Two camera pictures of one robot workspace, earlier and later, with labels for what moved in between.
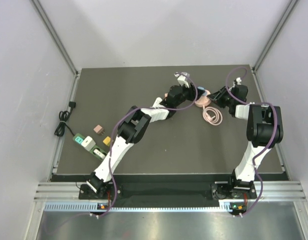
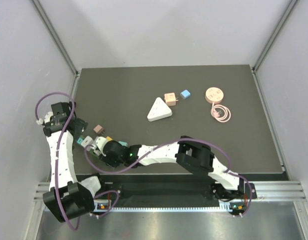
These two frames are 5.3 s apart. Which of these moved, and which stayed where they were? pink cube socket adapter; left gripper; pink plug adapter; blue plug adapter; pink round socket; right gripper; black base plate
Moved: left gripper; pink round socket; right gripper; pink cube socket adapter; blue plug adapter
Stayed: black base plate; pink plug adapter
